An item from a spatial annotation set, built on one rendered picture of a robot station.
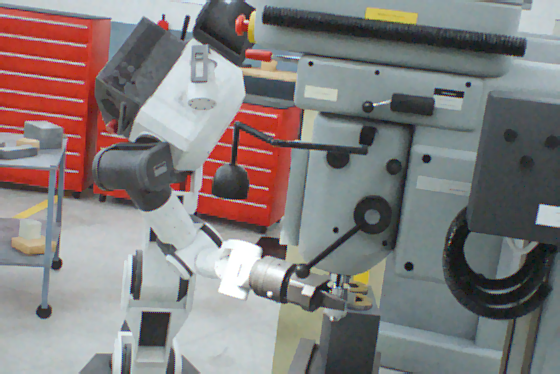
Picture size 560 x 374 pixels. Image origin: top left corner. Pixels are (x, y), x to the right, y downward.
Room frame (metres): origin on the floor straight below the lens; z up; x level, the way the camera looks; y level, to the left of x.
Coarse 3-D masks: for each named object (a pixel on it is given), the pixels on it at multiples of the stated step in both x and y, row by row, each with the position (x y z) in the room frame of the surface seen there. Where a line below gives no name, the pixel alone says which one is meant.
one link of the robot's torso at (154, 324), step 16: (128, 256) 2.22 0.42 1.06; (128, 272) 2.15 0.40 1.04; (128, 288) 2.15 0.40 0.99; (192, 288) 2.19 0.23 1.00; (128, 304) 2.17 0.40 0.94; (144, 304) 2.20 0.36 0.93; (160, 304) 2.21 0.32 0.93; (176, 304) 2.23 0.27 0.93; (192, 304) 2.21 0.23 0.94; (128, 320) 2.16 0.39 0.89; (144, 320) 2.22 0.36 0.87; (160, 320) 2.23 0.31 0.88; (176, 320) 2.19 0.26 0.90; (144, 336) 2.25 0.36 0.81; (160, 336) 2.26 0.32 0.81; (128, 352) 2.28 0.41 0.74; (144, 352) 2.25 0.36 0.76; (160, 352) 2.27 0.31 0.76; (128, 368) 2.25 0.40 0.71; (144, 368) 2.24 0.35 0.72; (160, 368) 2.25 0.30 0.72
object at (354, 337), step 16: (352, 288) 2.06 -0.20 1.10; (368, 288) 2.08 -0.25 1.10; (352, 304) 1.94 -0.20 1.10; (368, 304) 1.96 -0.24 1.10; (352, 320) 1.92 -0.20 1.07; (368, 320) 1.92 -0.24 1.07; (320, 336) 2.13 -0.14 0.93; (336, 336) 1.92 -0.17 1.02; (352, 336) 1.92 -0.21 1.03; (368, 336) 1.92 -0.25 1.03; (336, 352) 1.92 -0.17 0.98; (352, 352) 1.92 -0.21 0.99; (368, 352) 1.92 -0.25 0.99; (336, 368) 1.92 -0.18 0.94; (352, 368) 1.92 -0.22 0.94; (368, 368) 1.93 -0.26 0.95
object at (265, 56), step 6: (246, 54) 1.73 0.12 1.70; (252, 54) 1.73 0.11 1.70; (258, 54) 1.72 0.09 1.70; (264, 54) 1.72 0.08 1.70; (270, 54) 1.72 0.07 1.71; (264, 60) 1.73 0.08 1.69; (270, 60) 1.73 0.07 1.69; (276, 60) 1.73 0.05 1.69; (282, 60) 1.72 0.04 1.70; (288, 60) 1.72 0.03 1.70; (294, 60) 1.72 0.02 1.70
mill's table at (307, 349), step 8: (304, 344) 2.12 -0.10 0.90; (312, 344) 2.13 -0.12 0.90; (296, 352) 2.06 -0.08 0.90; (304, 352) 2.07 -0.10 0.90; (312, 352) 2.13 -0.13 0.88; (320, 352) 2.08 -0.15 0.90; (376, 352) 2.13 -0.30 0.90; (296, 360) 2.01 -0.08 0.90; (304, 360) 2.02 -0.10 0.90; (312, 360) 2.08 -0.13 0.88; (320, 360) 2.03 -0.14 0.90; (376, 360) 2.08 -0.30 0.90; (296, 368) 1.97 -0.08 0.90; (304, 368) 1.97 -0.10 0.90; (312, 368) 2.03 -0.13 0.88; (320, 368) 1.98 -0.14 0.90; (376, 368) 2.03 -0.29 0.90
